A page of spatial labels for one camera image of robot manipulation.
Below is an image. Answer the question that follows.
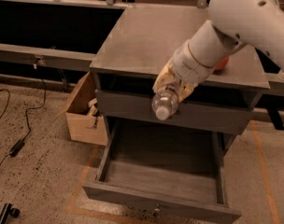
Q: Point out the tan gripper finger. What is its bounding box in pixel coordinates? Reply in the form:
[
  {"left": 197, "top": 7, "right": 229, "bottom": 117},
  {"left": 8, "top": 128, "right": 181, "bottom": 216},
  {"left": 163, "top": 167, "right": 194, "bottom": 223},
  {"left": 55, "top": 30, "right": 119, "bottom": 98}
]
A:
[
  {"left": 178, "top": 81, "right": 198, "bottom": 103},
  {"left": 152, "top": 59, "right": 182, "bottom": 93}
]

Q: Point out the clear plastic water bottle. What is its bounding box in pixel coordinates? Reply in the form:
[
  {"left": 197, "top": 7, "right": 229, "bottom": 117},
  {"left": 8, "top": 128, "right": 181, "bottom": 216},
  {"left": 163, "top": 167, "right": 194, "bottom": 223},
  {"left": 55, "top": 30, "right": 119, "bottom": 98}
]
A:
[{"left": 151, "top": 84, "right": 178, "bottom": 120}]

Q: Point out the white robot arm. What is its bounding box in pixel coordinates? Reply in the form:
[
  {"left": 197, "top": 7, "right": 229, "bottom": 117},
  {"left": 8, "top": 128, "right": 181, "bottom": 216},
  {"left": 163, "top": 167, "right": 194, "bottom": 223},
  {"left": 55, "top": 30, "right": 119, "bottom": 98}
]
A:
[{"left": 153, "top": 0, "right": 284, "bottom": 101}]

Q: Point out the closed grey top drawer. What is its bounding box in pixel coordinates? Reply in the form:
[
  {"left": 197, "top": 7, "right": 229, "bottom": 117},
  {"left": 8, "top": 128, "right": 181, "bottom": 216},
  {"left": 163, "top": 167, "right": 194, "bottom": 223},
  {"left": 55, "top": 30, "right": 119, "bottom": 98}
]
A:
[{"left": 96, "top": 90, "right": 251, "bottom": 135}]

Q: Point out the grey wooden drawer cabinet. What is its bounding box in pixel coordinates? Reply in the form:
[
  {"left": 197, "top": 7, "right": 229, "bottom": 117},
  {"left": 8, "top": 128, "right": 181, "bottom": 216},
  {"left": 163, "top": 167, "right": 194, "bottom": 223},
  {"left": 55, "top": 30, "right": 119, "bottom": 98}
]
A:
[{"left": 91, "top": 4, "right": 269, "bottom": 147}]

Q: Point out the open grey middle drawer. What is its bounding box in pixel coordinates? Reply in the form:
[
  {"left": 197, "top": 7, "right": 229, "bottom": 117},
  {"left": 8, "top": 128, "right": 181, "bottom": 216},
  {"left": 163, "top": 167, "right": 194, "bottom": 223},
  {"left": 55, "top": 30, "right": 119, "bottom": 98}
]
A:
[{"left": 83, "top": 119, "right": 241, "bottom": 224}]

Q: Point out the red apple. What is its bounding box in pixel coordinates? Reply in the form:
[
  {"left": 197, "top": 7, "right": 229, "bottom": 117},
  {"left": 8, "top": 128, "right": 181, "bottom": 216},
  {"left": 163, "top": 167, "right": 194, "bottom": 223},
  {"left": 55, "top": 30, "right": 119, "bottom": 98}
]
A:
[{"left": 214, "top": 57, "right": 229, "bottom": 71}]

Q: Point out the cardboard box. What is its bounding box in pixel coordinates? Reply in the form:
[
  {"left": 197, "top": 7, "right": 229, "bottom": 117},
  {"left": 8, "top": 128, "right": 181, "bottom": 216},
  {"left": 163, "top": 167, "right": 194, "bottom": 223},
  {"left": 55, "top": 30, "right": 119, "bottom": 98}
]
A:
[{"left": 57, "top": 72, "right": 108, "bottom": 146}]

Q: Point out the grey metal rail bench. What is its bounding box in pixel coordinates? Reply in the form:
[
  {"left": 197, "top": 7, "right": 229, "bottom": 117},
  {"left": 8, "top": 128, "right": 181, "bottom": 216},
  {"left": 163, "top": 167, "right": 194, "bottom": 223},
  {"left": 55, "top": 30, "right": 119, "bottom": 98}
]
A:
[{"left": 0, "top": 44, "right": 95, "bottom": 72}]

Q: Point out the black power adapter with cable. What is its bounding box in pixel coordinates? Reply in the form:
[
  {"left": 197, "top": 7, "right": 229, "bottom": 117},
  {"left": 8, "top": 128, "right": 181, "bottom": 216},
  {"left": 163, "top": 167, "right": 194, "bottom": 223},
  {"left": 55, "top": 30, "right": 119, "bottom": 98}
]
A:
[{"left": 0, "top": 80, "right": 47, "bottom": 167}]

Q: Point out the black caster bracket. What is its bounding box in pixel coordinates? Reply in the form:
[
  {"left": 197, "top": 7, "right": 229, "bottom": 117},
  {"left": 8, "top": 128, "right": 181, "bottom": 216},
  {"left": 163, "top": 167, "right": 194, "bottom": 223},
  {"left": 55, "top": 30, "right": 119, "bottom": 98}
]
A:
[{"left": 0, "top": 203, "right": 21, "bottom": 224}]

